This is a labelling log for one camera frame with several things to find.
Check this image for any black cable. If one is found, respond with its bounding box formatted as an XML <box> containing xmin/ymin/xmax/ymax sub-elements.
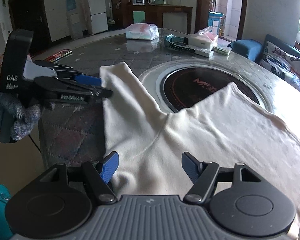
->
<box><xmin>27</xmin><ymin>134</ymin><xmax>41</xmax><ymax>153</ymax></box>

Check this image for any green and white small box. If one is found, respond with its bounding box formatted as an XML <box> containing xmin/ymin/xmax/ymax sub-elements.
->
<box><xmin>212</xmin><ymin>45</ymin><xmax>232</xmax><ymax>55</ymax></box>

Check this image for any blue sofa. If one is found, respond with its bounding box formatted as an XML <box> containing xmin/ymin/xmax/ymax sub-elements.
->
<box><xmin>228</xmin><ymin>34</ymin><xmax>300</xmax><ymax>100</ymax></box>

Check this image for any clear plastic bag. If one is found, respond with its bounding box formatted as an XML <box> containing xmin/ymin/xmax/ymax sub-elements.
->
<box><xmin>195</xmin><ymin>26</ymin><xmax>219</xmax><ymax>43</ymax></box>

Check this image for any blue smartwatch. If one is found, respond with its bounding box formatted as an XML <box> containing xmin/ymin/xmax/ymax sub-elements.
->
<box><xmin>164</xmin><ymin>34</ymin><xmax>197</xmax><ymax>53</ymax></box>

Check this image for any person's left hand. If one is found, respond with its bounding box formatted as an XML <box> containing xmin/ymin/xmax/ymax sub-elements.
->
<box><xmin>0</xmin><ymin>89</ymin><xmax>43</xmax><ymax>142</ymax></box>

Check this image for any dark wooden door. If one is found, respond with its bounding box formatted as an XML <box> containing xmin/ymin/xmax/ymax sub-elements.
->
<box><xmin>8</xmin><ymin>0</ymin><xmax>51</xmax><ymax>55</ymax></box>

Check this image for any round black induction cooker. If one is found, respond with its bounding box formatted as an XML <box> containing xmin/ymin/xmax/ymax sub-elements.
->
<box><xmin>141</xmin><ymin>64</ymin><xmax>274</xmax><ymax>114</ymax></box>

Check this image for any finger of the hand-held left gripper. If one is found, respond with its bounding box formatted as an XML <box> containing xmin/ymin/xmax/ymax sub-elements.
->
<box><xmin>51</xmin><ymin>66</ymin><xmax>102</xmax><ymax>87</ymax></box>
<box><xmin>57</xmin><ymin>82</ymin><xmax>113</xmax><ymax>99</ymax></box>

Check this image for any water dispenser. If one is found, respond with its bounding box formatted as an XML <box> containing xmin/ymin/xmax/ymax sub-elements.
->
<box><xmin>65</xmin><ymin>0</ymin><xmax>83</xmax><ymax>40</ymax></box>

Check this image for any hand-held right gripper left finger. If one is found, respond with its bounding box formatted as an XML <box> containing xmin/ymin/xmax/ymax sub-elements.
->
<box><xmin>38</xmin><ymin>151</ymin><xmax>119</xmax><ymax>204</ymax></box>

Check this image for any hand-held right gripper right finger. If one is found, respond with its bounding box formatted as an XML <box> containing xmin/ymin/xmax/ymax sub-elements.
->
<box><xmin>181</xmin><ymin>152</ymin><xmax>264</xmax><ymax>204</ymax></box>

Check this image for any flat white small box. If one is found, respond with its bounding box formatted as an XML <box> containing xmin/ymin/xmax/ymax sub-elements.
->
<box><xmin>194</xmin><ymin>49</ymin><xmax>214</xmax><ymax>58</ymax></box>

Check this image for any red children's book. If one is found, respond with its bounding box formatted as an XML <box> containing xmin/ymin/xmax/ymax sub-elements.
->
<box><xmin>43</xmin><ymin>49</ymin><xmax>73</xmax><ymax>63</ymax></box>

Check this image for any light blue cabinet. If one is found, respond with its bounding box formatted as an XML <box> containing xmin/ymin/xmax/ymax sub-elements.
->
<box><xmin>208</xmin><ymin>11</ymin><xmax>224</xmax><ymax>34</ymax></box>

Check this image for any flat butterfly print pillow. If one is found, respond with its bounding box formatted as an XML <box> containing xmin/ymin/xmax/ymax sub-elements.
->
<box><xmin>259</xmin><ymin>41</ymin><xmax>300</xmax><ymax>92</ymax></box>

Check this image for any dark wooden cabinet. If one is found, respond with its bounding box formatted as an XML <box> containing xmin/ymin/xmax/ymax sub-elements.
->
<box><xmin>110</xmin><ymin>0</ymin><xmax>210</xmax><ymax>34</ymax></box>

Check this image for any cream shirt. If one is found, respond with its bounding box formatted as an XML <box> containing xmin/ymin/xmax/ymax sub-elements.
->
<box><xmin>99</xmin><ymin>61</ymin><xmax>300</xmax><ymax>240</ymax></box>

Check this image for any white refrigerator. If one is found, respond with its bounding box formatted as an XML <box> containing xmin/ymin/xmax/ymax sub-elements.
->
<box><xmin>87</xmin><ymin>0</ymin><xmax>109</xmax><ymax>35</ymax></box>

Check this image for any plastic bag of tissues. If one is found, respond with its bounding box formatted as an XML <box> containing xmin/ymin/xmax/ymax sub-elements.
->
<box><xmin>125</xmin><ymin>23</ymin><xmax>159</xmax><ymax>41</ymax></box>

